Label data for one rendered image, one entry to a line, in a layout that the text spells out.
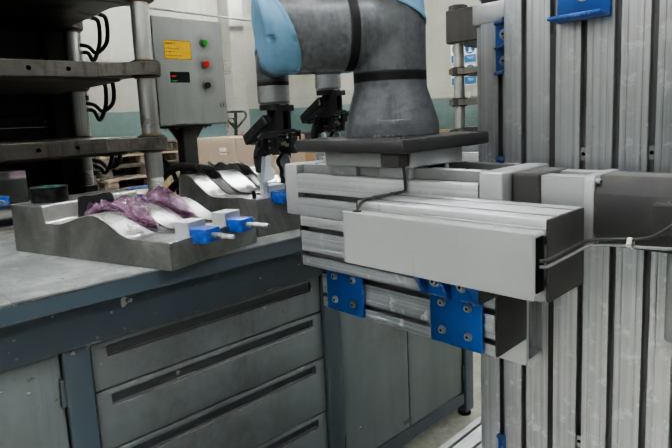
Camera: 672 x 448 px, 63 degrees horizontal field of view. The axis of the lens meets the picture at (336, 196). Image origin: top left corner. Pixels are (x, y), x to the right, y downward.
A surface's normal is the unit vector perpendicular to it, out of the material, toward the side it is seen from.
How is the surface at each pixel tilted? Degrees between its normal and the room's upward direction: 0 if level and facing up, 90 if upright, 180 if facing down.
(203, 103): 90
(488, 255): 90
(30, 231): 90
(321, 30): 94
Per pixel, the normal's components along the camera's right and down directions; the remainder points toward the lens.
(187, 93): 0.69, 0.07
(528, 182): -0.71, 0.13
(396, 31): 0.22, 0.14
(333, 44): 0.22, 0.52
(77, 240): -0.49, 0.15
